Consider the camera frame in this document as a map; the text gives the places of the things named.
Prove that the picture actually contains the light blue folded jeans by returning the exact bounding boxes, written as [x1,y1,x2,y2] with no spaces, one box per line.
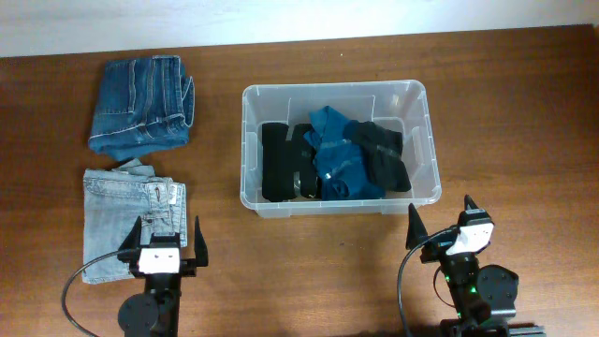
[83,159,187,263]

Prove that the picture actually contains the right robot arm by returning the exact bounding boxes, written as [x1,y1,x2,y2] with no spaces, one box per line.
[397,196,547,337]

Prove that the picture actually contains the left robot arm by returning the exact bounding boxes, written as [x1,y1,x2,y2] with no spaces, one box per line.
[117,219,209,336]

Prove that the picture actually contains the black garment with tape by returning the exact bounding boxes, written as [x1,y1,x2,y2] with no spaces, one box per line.
[262,123,321,202]

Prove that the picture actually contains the dark blue folded jeans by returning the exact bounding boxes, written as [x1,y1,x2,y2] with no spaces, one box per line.
[88,55,195,161]

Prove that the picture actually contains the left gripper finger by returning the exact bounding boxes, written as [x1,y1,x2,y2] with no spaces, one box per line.
[117,216,142,262]
[194,216,209,268]

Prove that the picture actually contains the dark grey garment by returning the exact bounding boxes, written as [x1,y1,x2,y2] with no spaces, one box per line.
[343,120,412,192]

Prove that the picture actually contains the clear plastic storage bin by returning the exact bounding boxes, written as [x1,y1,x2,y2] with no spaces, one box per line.
[240,80,442,218]

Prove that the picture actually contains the blue garment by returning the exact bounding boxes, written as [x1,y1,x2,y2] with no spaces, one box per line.
[304,106,386,201]

